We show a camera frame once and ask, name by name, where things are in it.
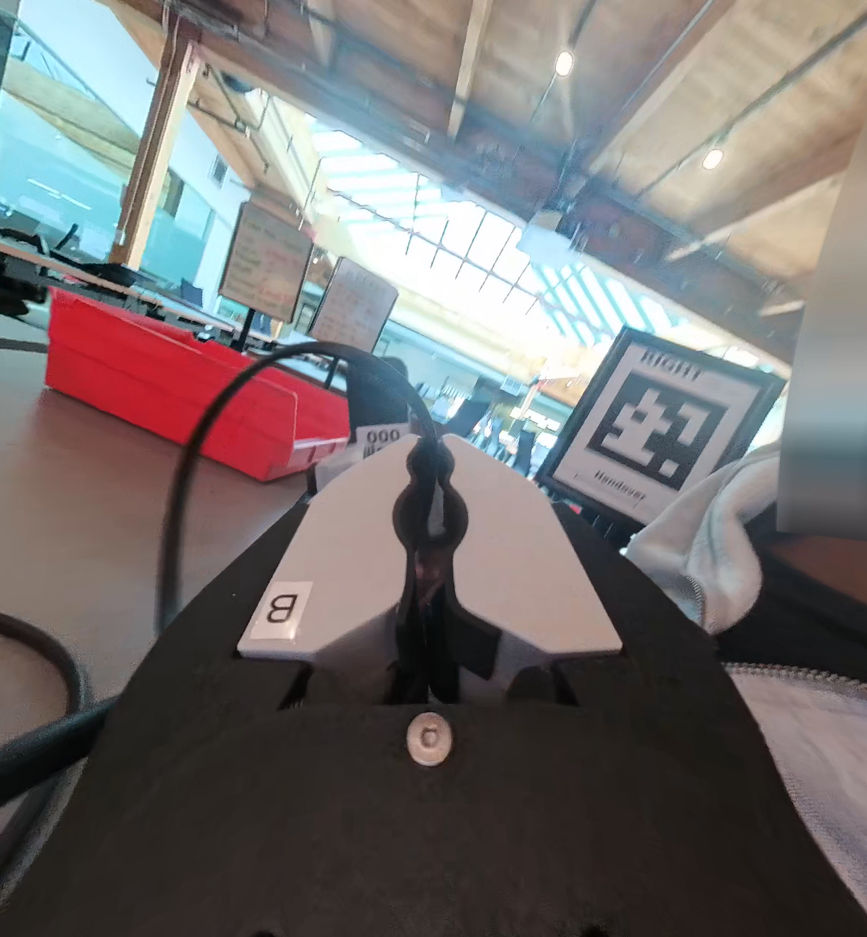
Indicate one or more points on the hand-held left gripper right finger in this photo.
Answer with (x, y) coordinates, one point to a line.
(528, 571)

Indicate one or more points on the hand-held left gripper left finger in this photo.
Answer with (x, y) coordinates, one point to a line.
(331, 571)

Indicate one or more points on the grey desk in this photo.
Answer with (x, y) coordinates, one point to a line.
(60, 512)

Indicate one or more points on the wooden office desk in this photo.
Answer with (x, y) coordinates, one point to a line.
(60, 271)

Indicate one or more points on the whiteboard on stand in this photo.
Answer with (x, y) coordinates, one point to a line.
(353, 304)
(265, 260)

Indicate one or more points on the red plastic bin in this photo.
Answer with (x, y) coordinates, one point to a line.
(184, 388)

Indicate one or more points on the framed black white marker poster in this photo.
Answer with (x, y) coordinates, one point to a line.
(660, 424)

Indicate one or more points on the white ceiling projector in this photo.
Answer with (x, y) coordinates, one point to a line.
(547, 227)

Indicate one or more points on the long black tape strip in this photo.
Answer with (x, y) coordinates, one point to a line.
(5, 342)

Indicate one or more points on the round ceiling lamp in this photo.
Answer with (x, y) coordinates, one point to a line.
(711, 158)
(563, 63)

